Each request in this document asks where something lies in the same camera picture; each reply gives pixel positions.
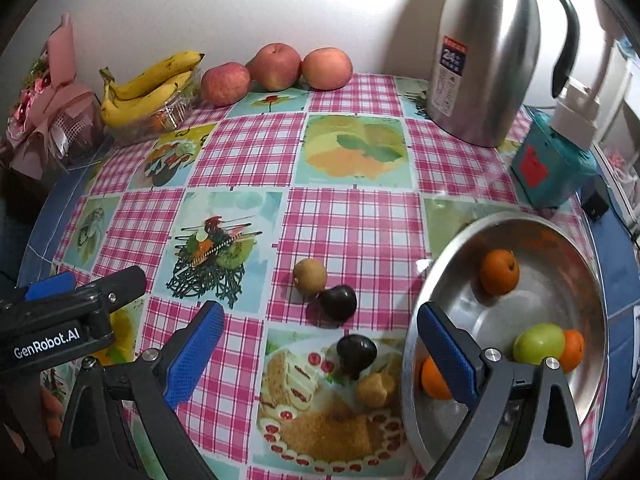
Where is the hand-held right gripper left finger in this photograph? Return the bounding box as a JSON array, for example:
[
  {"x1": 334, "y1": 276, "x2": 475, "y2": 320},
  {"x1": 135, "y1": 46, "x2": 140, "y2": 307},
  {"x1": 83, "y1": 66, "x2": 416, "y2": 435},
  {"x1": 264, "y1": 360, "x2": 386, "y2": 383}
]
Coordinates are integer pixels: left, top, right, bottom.
[{"x1": 55, "y1": 300, "x2": 226, "y2": 480}]

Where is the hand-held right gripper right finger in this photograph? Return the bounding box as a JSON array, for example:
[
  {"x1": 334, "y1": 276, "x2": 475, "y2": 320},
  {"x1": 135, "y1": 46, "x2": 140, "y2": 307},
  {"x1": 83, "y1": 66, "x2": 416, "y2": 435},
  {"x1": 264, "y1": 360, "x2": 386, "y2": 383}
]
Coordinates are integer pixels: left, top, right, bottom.
[{"x1": 417, "y1": 301, "x2": 586, "y2": 480}]

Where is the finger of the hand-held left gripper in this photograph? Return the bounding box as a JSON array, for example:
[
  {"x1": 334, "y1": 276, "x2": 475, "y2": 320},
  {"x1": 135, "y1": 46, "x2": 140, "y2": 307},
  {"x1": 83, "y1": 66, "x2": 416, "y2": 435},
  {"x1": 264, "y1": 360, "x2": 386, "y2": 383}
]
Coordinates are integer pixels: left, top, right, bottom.
[
  {"x1": 15, "y1": 271, "x2": 77, "y2": 302},
  {"x1": 75, "y1": 266, "x2": 147, "y2": 311}
]

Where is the small orange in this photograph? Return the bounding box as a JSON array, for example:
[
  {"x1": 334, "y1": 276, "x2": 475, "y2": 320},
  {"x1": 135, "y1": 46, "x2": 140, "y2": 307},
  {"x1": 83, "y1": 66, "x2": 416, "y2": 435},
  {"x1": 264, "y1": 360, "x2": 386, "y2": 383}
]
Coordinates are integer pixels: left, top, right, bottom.
[
  {"x1": 421, "y1": 357, "x2": 453, "y2": 401},
  {"x1": 480, "y1": 249, "x2": 521, "y2": 296},
  {"x1": 557, "y1": 329, "x2": 586, "y2": 373}
]

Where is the small green fruit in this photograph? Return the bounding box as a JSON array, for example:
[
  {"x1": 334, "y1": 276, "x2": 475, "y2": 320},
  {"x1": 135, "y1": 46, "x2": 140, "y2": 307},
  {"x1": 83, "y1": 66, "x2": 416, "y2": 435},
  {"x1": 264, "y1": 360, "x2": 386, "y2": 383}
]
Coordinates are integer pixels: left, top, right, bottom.
[{"x1": 513, "y1": 323, "x2": 567, "y2": 366}]

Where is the stainless steel bowl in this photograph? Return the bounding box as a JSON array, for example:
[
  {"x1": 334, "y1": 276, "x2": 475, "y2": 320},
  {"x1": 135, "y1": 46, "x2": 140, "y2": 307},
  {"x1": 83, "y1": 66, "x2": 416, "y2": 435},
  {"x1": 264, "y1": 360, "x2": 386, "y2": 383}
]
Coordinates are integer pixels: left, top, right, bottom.
[{"x1": 400, "y1": 212, "x2": 608, "y2": 476}]

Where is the small tan fruit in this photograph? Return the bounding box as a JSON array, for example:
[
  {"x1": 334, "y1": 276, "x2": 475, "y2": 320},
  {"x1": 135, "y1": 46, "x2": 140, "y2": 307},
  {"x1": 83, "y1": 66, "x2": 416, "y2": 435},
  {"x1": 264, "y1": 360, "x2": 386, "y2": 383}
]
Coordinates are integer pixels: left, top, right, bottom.
[{"x1": 356, "y1": 372, "x2": 396, "y2": 407}]

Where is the dark purple fruit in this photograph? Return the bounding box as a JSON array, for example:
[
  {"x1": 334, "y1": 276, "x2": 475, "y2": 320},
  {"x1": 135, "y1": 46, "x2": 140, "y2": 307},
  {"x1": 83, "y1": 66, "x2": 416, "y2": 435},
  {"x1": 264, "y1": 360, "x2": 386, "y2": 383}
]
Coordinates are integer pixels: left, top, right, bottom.
[
  {"x1": 336, "y1": 334, "x2": 378, "y2": 378},
  {"x1": 318, "y1": 285, "x2": 358, "y2": 322}
]

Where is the brown kiwi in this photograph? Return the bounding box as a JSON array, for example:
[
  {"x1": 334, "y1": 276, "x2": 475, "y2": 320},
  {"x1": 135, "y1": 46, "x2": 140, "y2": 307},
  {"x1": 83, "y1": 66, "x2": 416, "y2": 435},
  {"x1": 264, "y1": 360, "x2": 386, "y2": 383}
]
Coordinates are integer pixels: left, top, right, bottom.
[{"x1": 292, "y1": 258, "x2": 328, "y2": 295}]

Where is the clear plastic fruit container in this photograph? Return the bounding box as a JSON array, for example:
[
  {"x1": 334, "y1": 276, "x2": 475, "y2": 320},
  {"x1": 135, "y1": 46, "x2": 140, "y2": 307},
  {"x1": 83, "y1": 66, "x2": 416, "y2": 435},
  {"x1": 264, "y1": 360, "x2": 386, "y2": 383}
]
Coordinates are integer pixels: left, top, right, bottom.
[{"x1": 107, "y1": 72, "x2": 201, "y2": 143}]

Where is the pink wrapped flower bouquet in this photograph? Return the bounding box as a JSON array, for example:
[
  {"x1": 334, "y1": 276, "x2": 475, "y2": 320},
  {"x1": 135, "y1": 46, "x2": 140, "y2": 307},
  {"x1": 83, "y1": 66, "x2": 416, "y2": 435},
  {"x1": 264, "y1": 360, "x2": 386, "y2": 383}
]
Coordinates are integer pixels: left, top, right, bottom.
[{"x1": 0, "y1": 12, "x2": 106, "y2": 181}]

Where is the pink checkered printed tablecloth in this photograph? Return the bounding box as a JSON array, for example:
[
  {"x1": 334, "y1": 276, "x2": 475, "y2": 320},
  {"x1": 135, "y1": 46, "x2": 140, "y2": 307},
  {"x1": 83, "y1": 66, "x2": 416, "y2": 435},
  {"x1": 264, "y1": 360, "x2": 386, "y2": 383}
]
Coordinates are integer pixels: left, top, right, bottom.
[{"x1": 50, "y1": 72, "x2": 606, "y2": 480}]

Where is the bunch of yellow bananas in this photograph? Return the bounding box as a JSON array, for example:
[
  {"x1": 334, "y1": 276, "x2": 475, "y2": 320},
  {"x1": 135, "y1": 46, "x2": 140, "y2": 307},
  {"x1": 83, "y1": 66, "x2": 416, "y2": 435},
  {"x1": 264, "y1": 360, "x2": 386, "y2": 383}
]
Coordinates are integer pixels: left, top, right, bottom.
[{"x1": 99, "y1": 51, "x2": 206, "y2": 128}]

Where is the teal plastic box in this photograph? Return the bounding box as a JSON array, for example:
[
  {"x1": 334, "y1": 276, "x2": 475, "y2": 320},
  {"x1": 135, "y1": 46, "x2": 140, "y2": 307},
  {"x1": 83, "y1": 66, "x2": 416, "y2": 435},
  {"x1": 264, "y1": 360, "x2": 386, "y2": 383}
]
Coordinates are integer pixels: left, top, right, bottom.
[{"x1": 510, "y1": 110, "x2": 598, "y2": 209}]

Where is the black charger plug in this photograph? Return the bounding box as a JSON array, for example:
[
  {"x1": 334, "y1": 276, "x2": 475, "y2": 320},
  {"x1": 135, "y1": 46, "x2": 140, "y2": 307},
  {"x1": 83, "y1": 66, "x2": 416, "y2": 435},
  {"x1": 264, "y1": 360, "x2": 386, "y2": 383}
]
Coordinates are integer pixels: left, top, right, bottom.
[{"x1": 582, "y1": 187, "x2": 611, "y2": 222}]

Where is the red apple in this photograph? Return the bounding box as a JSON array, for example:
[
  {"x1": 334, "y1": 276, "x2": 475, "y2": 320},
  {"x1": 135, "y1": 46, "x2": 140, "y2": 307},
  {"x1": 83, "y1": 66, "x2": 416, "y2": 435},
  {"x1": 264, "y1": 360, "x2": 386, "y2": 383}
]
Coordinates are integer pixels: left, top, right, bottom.
[
  {"x1": 246, "y1": 43, "x2": 302, "y2": 92},
  {"x1": 201, "y1": 62, "x2": 251, "y2": 107},
  {"x1": 301, "y1": 48, "x2": 353, "y2": 91}
]

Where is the stainless steel thermos jug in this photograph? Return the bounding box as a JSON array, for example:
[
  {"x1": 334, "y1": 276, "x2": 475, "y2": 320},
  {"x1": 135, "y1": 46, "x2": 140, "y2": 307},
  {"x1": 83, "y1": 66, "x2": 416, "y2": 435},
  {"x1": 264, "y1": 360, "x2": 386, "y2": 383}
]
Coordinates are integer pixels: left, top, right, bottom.
[{"x1": 425, "y1": 0, "x2": 581, "y2": 148}]

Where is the white power adapter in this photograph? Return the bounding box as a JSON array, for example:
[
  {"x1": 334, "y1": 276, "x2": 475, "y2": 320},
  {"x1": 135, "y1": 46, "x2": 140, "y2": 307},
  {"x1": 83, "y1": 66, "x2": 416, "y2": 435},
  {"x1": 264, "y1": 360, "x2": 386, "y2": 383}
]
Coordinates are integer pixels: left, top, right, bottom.
[{"x1": 550, "y1": 80, "x2": 601, "y2": 148}]

